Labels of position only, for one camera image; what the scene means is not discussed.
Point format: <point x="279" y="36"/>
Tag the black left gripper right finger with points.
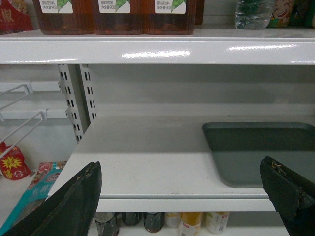
<point x="292" y="196"/>

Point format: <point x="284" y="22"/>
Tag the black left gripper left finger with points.
<point x="69" y="211"/>

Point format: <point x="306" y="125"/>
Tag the grey silver tray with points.
<point x="237" y="149"/>

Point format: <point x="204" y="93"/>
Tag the teal snack bag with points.
<point x="35" y="194"/>

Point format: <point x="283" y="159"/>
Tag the red snack pouch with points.
<point x="12" y="165"/>

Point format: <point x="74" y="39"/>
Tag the white upper shelf board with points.
<point x="207" y="45"/>

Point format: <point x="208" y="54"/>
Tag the clear water bottle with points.
<point x="253" y="14"/>

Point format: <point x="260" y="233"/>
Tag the brown tea bottle left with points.
<point x="64" y="17"/>

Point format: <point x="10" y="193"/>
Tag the brown tea bottle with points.
<point x="169" y="17"/>
<point x="64" y="17"/>
<point x="118" y="17"/>

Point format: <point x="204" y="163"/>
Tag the brown tea bottle middle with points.
<point x="118" y="17"/>

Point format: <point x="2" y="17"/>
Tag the brown tea bottle right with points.
<point x="169" y="17"/>

